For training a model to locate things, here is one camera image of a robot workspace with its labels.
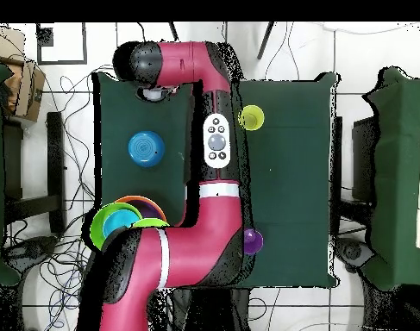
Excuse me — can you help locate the purple bowl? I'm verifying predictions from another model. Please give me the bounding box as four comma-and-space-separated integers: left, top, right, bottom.
131, 199, 165, 221

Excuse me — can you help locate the large green bowl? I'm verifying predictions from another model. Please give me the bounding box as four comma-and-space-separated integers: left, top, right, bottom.
89, 203, 144, 252
131, 217, 171, 229

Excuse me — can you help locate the large orange bowl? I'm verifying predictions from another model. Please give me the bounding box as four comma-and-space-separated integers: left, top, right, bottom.
113, 195, 168, 222

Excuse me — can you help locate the blue bowl with ribbed bottom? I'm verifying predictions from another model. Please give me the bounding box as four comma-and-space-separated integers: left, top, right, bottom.
128, 129, 166, 169

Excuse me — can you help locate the purple cup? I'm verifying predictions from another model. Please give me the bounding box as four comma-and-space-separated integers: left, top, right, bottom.
243, 228, 265, 255

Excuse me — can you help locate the small light blue bowl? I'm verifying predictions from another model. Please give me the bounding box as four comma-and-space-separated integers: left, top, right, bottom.
102, 209, 140, 240

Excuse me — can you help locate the yellow ribbed cup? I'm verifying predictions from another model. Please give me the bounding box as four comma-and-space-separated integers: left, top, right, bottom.
239, 104, 266, 132

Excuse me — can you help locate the dark green tablecloth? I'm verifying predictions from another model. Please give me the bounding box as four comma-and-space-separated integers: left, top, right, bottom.
91, 71, 340, 290

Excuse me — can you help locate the black bench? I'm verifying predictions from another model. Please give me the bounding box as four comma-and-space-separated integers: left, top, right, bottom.
3, 111, 66, 235

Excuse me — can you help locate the grey chair base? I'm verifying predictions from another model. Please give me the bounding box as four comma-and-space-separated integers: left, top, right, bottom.
334, 237, 375, 273

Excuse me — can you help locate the black base with knob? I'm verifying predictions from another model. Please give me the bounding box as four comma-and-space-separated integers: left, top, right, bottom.
3, 235, 60, 273

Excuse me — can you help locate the cardboard box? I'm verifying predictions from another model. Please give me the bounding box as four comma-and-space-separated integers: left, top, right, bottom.
0, 27, 47, 122

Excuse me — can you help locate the tangle of floor cables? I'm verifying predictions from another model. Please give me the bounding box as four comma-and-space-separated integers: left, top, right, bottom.
2, 73, 103, 331

